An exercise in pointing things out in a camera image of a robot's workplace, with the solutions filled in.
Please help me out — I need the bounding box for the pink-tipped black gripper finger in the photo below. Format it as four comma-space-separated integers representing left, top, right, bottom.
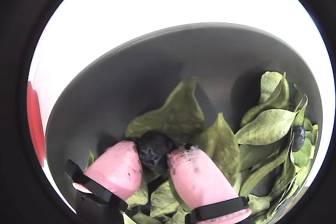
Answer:
167, 143, 253, 224
64, 140, 144, 224

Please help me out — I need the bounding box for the dark blueberry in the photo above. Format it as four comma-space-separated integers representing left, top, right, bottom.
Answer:
136, 131, 177, 174
291, 125, 307, 153

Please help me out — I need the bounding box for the pile of green leaves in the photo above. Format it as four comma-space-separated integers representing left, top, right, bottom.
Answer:
86, 70, 319, 224

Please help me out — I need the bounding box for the red collapsible silicone cup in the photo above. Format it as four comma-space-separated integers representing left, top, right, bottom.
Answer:
27, 81, 47, 167

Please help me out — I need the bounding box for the dark grey shallow bowl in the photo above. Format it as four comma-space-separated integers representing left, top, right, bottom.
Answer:
45, 22, 324, 224

